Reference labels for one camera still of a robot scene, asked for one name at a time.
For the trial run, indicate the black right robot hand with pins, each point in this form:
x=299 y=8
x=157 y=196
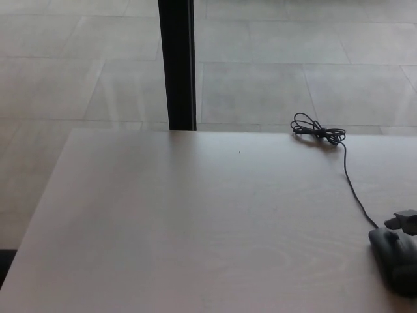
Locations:
x=407 y=221

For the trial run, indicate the black computer mouse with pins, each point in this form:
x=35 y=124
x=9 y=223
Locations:
x=389 y=261

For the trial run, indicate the black vertical window frame post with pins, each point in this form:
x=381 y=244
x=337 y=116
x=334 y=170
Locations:
x=178 y=65

